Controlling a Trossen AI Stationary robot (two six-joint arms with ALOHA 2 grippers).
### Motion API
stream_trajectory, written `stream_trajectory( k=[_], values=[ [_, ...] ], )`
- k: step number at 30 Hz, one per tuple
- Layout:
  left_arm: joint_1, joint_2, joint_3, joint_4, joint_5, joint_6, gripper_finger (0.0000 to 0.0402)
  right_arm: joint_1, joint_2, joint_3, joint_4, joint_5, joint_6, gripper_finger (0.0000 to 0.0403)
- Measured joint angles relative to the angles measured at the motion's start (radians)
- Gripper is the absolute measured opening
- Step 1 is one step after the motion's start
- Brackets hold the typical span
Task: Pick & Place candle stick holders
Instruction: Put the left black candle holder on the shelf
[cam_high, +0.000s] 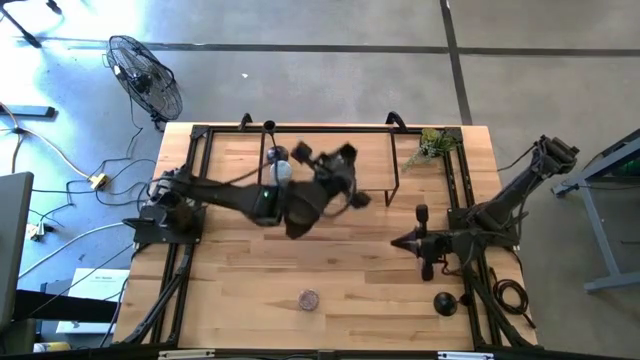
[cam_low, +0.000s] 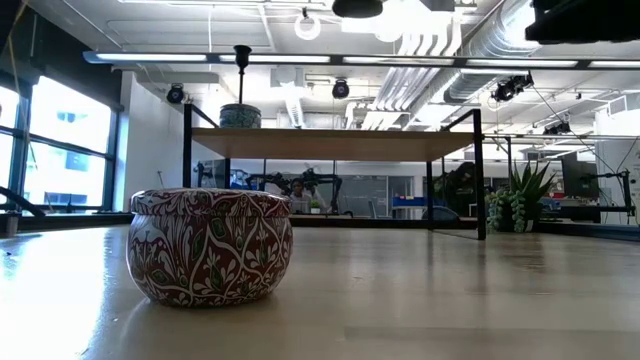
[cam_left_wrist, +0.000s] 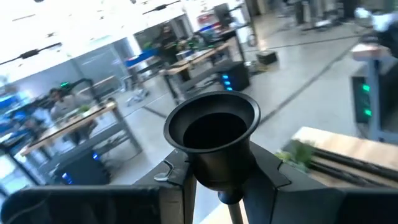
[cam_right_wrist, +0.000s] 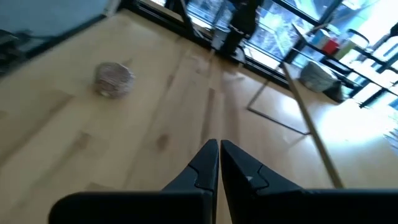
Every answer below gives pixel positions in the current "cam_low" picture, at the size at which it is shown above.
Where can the maroon patterned candle tin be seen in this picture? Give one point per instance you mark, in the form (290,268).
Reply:
(210,250)

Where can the black metal candlestick holder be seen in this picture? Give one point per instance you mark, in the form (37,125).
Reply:
(357,7)
(242,52)

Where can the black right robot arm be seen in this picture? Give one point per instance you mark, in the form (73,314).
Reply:
(585,22)

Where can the black background robot arm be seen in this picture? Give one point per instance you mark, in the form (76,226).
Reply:
(280,180)

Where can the small green desk plant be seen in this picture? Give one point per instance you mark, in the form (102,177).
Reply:
(315,205)

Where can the person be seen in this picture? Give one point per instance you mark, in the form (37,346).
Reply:
(299,195)

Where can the wooden shelf riser black legs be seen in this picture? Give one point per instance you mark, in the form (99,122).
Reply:
(325,145)

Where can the blue storage box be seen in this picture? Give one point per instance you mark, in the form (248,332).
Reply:
(410,202)

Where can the green artificial potted plant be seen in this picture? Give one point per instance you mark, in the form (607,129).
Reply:
(520,200)

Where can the long ceiling light strip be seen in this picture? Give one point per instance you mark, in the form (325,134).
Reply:
(150,57)

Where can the black ceiling track light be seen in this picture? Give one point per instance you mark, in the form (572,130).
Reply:
(557,128)
(510,87)

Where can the large office window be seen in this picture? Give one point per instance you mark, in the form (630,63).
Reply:
(65,150)

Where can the black computer monitor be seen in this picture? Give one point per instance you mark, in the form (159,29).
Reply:
(580,175)

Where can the black round ceiling camera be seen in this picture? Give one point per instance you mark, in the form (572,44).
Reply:
(340,89)
(175,94)

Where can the silver ceiling duct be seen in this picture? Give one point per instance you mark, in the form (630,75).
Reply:
(500,30)

